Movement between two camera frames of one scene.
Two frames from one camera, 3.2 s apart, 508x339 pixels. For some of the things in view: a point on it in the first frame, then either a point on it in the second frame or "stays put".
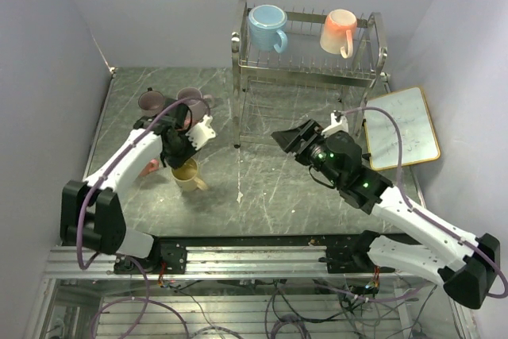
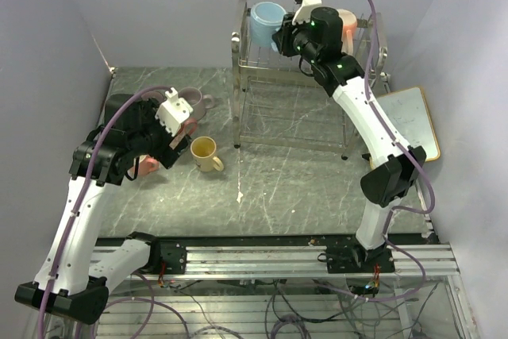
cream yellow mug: [185, 176] → [203, 149]
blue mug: [265, 21] stays put
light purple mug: [198, 109] stays put
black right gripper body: [316, 154] → [295, 40]
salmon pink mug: [152, 166] stays put
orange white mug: [336, 36] stays put
